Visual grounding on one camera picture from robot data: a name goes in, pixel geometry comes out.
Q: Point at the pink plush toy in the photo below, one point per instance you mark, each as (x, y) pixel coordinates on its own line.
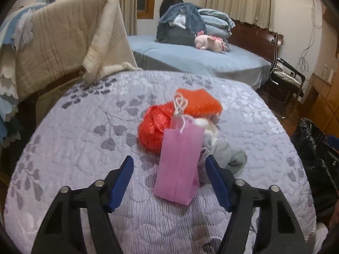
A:
(210, 41)

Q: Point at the beige quilt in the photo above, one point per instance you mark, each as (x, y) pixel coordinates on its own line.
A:
(66, 39)

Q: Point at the white tissue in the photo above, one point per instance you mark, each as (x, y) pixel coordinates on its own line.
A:
(208, 132)

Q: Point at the pink paper bag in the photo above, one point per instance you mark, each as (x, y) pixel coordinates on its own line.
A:
(180, 164)

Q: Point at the grey cloth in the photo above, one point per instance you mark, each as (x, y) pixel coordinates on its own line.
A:
(230, 156)

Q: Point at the dark grey folded blanket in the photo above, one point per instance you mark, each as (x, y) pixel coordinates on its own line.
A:
(174, 35)

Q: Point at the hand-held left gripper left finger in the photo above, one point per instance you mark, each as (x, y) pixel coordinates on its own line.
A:
(121, 182)

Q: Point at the black metal chair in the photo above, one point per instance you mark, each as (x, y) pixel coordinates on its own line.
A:
(280, 90)

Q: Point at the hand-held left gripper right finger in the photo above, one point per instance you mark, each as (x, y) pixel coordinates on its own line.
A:
(218, 185)

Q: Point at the fuzzy blue-grey robe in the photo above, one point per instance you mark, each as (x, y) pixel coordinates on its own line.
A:
(182, 13)

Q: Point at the trash bin with black bag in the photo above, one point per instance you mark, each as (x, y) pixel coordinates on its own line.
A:
(309, 148)

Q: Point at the blue white scalloped blanket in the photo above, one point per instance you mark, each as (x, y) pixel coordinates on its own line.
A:
(10, 58)

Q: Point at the dark wooden headboard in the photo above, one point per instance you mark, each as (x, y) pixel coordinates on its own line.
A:
(254, 38)

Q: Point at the orange foam net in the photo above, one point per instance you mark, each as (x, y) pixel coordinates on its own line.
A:
(201, 100)

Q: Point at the beige curtain above headboard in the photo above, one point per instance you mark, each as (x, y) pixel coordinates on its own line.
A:
(238, 0)

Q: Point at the purple floral quilt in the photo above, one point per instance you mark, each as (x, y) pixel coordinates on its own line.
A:
(79, 143)

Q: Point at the bed with blue sheet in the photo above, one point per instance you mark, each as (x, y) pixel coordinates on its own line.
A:
(190, 58)

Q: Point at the beige curtain beside window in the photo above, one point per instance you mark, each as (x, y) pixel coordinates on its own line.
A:
(124, 0)

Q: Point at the red plastic bag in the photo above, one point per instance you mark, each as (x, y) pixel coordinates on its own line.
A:
(153, 127)

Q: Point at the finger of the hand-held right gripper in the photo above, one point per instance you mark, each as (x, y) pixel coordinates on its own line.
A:
(334, 141)

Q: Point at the wooden wardrobe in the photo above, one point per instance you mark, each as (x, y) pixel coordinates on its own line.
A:
(323, 100)

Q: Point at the folded light blue bedding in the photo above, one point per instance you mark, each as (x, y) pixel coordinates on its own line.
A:
(217, 21)

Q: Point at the grey chair cushion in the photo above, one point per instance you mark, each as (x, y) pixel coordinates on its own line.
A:
(286, 75)

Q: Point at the dark coat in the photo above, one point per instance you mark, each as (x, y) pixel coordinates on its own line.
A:
(169, 4)

